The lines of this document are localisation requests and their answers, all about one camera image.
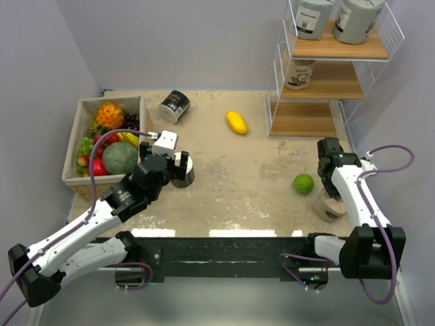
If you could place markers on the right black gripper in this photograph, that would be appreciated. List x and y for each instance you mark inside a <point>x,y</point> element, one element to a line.
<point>330,189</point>

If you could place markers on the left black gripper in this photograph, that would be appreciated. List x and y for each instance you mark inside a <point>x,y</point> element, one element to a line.
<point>177,172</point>

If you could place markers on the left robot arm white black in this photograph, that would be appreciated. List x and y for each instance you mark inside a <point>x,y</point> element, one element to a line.
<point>42,269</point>

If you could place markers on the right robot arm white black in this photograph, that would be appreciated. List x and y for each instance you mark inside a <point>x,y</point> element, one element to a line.
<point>374,248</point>

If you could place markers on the clear wrapped white tissue roll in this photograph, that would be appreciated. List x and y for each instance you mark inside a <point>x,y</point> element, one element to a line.
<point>189,178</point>

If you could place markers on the green lime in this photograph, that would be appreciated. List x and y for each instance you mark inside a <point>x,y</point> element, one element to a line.
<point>303,184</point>

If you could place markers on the yellow banana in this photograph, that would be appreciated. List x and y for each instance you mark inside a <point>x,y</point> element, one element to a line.
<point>130,138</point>

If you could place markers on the green netted melon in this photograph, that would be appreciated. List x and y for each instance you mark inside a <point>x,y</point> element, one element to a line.
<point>120,158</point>

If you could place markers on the dark purple grapes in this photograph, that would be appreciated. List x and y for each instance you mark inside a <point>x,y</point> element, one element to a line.
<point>131,122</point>

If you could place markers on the black wrapped tissue roll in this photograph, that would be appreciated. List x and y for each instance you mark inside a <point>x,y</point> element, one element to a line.
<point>174,106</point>

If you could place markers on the red apple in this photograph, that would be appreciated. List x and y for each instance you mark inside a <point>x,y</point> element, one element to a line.
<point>98,168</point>

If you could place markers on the orange spiky fruit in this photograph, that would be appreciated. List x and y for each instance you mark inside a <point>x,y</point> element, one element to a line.
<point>109,116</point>

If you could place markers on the green grapes bunch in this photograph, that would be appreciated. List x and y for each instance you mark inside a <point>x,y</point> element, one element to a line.
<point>85,148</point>

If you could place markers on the small peach fruit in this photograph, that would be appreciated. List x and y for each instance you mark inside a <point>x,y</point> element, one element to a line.
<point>83,161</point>

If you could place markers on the yellow mango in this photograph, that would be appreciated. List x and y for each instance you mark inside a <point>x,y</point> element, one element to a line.
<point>237,123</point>

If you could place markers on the woven lined fruit basket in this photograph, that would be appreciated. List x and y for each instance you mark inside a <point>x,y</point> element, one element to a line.
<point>87,184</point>

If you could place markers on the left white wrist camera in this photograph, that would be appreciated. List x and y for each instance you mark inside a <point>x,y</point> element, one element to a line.
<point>165,144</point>

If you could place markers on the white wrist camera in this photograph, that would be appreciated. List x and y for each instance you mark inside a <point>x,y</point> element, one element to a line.
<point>165,144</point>
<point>366,161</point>

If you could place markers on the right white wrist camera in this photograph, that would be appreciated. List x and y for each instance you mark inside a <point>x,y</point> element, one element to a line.
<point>366,161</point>

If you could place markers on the white wire wooden shelf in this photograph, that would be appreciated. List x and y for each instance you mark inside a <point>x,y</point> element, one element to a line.
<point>343,75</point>

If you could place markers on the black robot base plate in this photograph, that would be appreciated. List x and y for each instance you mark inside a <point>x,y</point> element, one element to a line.
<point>284,258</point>

